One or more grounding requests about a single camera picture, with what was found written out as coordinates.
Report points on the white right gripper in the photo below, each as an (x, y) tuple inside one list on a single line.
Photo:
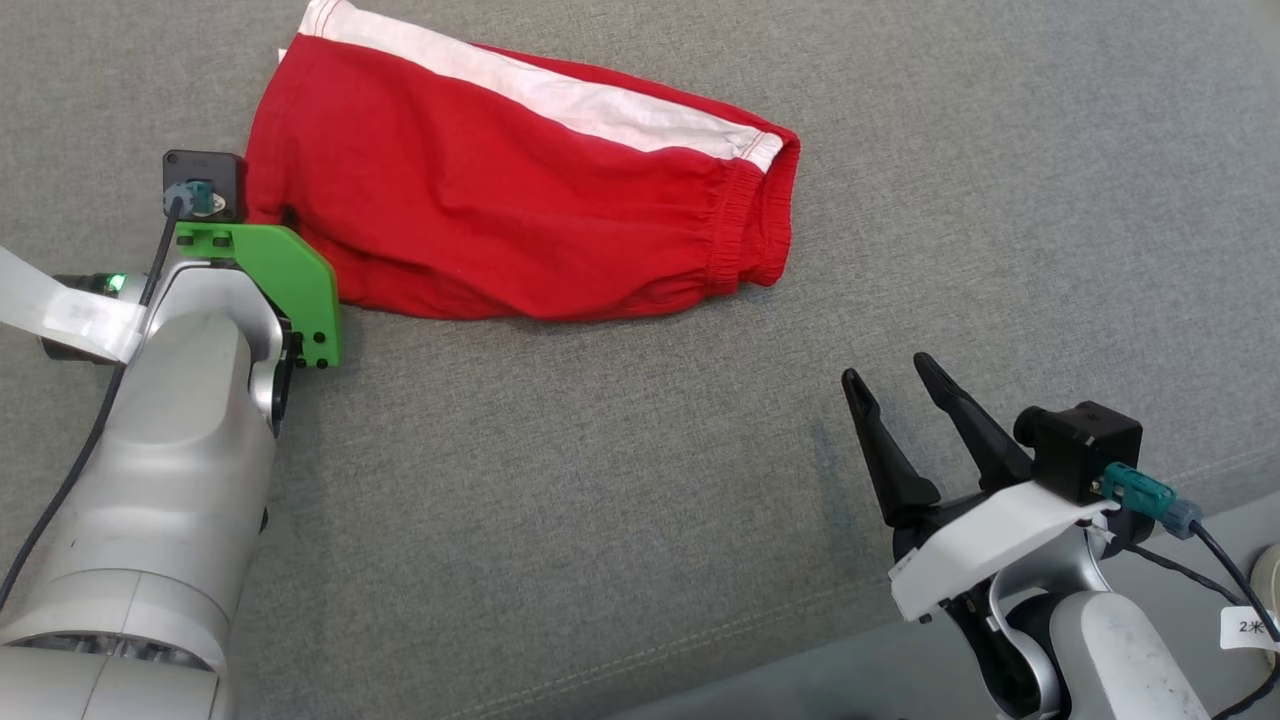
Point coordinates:
[(990, 545)]

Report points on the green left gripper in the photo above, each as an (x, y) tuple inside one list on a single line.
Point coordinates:
[(290, 275)]

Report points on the teal left camera connector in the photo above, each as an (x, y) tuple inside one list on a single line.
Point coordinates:
[(195, 198)]

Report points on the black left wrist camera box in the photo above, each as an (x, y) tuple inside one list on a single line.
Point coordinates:
[(215, 168)]

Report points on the red shorts with white stripe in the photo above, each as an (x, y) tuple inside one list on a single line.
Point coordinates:
[(480, 210)]

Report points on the teal camera connector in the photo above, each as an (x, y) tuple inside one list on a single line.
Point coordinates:
[(1145, 492), (195, 198)]

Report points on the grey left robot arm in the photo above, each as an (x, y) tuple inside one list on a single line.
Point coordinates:
[(170, 470)]

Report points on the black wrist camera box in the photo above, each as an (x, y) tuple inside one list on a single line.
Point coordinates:
[(215, 168), (1085, 445)]

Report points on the teal right camera connector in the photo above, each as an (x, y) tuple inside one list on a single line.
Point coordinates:
[(1145, 492)]

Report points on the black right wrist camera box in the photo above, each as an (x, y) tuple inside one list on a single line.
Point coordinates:
[(1085, 445)]

